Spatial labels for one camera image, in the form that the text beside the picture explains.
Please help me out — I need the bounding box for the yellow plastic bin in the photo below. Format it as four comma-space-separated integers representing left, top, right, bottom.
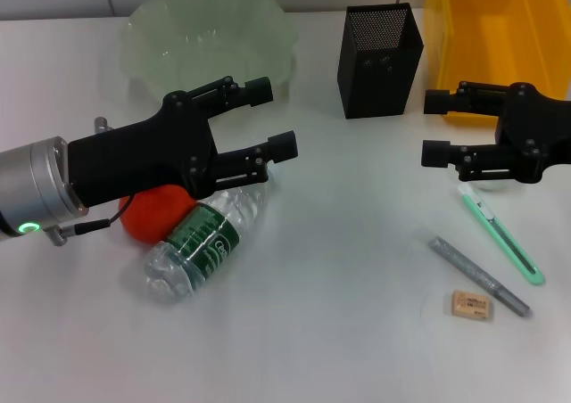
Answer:
422, 0, 571, 127

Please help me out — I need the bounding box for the black mesh pen holder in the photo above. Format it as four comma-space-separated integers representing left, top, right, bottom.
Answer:
336, 2, 426, 120

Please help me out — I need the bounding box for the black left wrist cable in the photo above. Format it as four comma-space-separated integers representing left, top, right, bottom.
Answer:
44, 192, 136, 247

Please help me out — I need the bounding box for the silver glitter pen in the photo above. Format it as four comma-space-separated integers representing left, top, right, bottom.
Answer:
427, 234, 533, 319

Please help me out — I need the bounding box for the beige eraser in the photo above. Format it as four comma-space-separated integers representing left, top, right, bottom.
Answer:
451, 289, 496, 322

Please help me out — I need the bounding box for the clear green-label water bottle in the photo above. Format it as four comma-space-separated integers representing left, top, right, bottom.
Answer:
143, 177, 278, 305

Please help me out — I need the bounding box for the orange fruit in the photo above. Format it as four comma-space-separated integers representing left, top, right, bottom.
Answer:
118, 185, 198, 246

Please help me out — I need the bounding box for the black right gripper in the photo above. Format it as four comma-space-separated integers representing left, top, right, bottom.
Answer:
420, 80, 571, 185

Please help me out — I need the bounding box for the pale green glass fruit bowl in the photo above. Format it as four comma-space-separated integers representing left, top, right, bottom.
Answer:
120, 0, 299, 111

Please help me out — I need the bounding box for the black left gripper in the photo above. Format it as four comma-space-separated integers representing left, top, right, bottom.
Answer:
66, 76, 300, 210

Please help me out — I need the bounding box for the green utility knife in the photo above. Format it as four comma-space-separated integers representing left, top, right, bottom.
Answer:
457, 184, 547, 288

